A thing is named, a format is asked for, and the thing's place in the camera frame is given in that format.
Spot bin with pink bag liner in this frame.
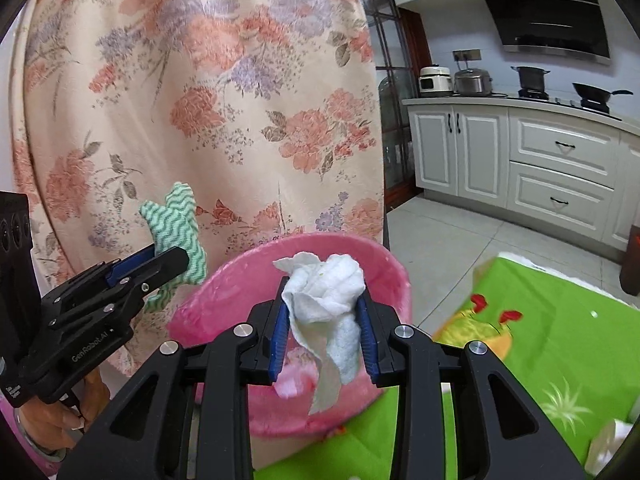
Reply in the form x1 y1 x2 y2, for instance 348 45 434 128
165 232 413 438

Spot white base cabinets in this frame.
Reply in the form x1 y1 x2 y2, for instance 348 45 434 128
402 97 640 261

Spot green cartoon printed tablecloth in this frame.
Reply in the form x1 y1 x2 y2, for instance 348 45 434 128
252 255 640 480

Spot white multi cooker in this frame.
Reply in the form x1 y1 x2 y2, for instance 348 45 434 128
419 64 455 98

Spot white paper towel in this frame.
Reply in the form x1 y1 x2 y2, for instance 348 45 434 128
272 252 366 417

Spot black stock pot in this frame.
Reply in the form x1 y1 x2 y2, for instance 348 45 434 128
511 65 551 92

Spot brown glass door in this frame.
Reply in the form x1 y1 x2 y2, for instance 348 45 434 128
350 0 431 211

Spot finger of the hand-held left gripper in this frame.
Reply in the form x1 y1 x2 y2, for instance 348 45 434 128
42 242 157 312
47 246 191 327

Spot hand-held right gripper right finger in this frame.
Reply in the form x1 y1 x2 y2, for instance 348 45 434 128
355 295 586 480

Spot black range hood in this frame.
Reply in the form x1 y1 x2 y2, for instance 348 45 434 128
471 0 612 65

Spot silver rice cooker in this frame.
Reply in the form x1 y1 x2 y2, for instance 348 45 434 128
452 67 495 97

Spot gas stove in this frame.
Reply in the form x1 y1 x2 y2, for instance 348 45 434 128
492 89 623 116

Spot floral curtain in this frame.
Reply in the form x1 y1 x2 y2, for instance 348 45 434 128
10 0 386 376

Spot person's left hand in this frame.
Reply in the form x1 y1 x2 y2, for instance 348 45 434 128
14 372 113 458

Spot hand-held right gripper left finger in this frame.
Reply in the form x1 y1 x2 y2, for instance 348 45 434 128
57 300 293 480

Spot green wavy striped cloth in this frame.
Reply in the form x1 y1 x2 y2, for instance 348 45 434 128
137 182 208 313

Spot red floor bin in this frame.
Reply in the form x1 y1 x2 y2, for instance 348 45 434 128
620 225 640 297

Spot black wok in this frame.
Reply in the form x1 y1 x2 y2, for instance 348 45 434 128
572 81 634 104

